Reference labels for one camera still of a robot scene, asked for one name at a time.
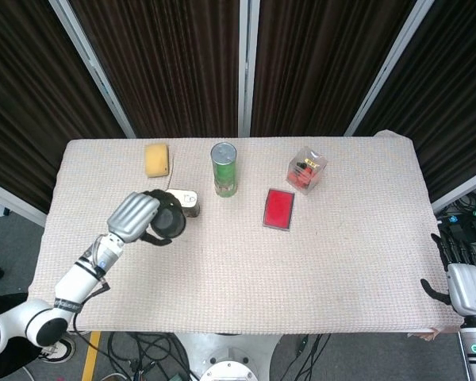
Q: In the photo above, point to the small white floor object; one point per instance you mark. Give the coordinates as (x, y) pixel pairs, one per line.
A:
(3, 209)

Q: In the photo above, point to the beige waffle tablecloth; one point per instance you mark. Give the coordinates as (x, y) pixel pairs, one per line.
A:
(281, 278)

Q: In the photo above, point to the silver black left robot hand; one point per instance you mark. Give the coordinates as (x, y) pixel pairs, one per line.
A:
(133, 216)

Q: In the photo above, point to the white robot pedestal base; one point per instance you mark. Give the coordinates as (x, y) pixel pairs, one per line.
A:
(226, 351)

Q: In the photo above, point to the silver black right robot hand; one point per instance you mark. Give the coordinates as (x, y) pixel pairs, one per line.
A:
(470, 289)

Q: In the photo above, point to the dark luncheon meat can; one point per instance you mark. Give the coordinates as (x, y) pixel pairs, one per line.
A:
(191, 202)

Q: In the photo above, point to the red playing card case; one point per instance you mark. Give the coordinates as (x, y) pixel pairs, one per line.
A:
(278, 208)

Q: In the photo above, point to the clear box with red pieces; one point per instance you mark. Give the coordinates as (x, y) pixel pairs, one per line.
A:
(305, 172)

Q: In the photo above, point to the black white sneaker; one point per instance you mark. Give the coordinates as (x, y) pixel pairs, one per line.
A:
(59, 351)

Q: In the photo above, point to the yellow floor tape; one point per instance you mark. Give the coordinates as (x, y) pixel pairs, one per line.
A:
(90, 357)

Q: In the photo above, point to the aluminium partition bottom rail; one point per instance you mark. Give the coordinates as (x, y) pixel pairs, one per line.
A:
(464, 186)
(12, 198)

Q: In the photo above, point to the black dice cup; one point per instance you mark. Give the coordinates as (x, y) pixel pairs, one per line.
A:
(166, 221)

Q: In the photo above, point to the aluminium partition post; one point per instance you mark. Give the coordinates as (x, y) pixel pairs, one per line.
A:
(248, 67)
(388, 67)
(95, 71)

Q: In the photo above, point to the yellow sponge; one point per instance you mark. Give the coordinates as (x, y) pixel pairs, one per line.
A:
(157, 159)

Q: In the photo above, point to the green chips tube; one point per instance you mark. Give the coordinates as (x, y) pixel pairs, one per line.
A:
(224, 174)

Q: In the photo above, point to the black round tray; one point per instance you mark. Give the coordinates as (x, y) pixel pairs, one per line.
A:
(183, 223)

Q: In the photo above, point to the dark brown ribbed partition panel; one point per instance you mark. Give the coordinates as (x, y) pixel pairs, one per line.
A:
(162, 67)
(321, 67)
(456, 99)
(20, 99)

